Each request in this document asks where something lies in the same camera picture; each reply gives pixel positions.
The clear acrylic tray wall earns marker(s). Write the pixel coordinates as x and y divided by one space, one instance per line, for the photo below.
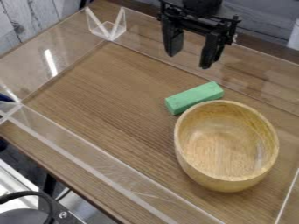
88 84

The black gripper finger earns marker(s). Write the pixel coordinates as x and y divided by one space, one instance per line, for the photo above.
173 35
212 50

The black table leg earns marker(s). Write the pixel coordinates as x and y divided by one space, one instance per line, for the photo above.
50 184

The green rectangular block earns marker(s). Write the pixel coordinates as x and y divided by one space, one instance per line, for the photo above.
206 92

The light wooden bowl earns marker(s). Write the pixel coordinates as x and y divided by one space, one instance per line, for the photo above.
226 145

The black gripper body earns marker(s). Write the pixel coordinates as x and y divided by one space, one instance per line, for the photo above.
202 17

